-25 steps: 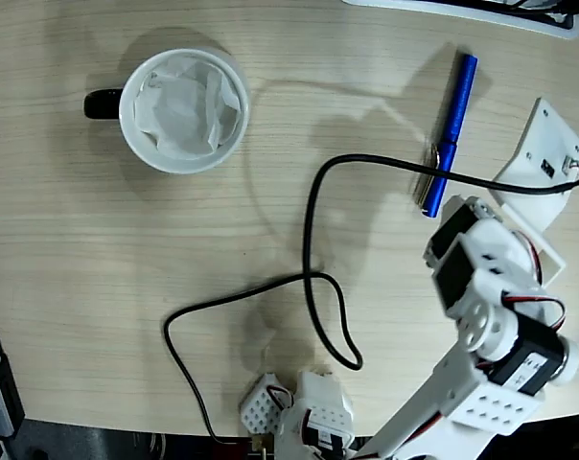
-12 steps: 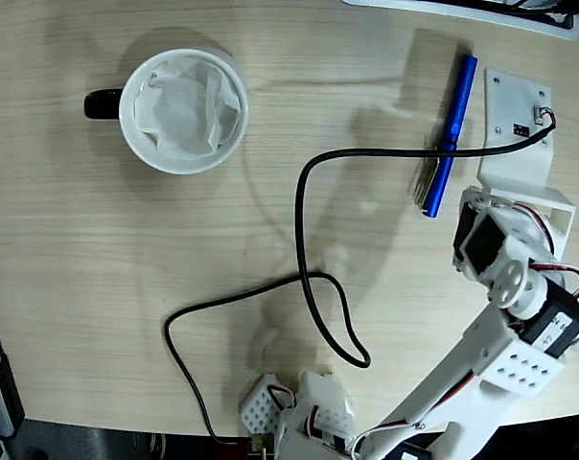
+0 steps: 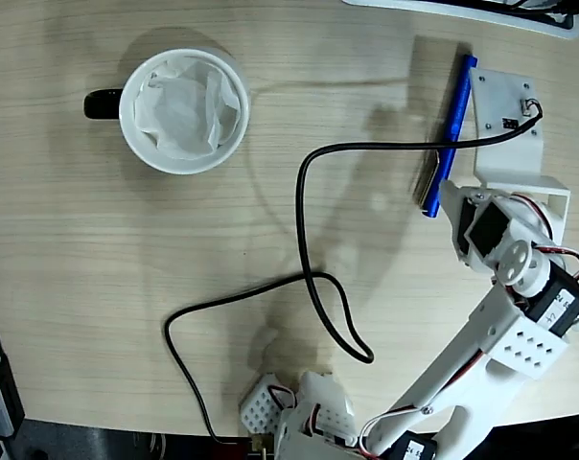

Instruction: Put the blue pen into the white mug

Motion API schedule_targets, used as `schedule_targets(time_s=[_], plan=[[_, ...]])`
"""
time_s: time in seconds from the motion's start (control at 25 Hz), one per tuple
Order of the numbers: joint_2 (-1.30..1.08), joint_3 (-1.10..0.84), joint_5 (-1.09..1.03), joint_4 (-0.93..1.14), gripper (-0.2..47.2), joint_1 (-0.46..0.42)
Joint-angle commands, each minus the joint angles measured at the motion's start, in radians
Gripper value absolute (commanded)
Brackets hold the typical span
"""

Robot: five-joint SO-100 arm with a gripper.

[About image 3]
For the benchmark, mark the wrist camera on white mount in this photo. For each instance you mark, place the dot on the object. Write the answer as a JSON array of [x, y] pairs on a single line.
[[500, 105]]

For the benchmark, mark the blue pen with metal clip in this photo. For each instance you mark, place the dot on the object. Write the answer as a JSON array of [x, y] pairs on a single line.
[[457, 105]]

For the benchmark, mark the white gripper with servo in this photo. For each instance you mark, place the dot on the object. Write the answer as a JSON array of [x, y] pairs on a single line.
[[453, 205]]

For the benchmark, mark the crumpled white paper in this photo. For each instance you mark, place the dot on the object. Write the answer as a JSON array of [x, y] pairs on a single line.
[[184, 110]]

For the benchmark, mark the white flat tray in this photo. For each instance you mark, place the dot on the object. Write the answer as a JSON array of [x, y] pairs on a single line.
[[565, 29]]

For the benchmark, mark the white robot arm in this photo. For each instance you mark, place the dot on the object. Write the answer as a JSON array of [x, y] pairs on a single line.
[[462, 364]]

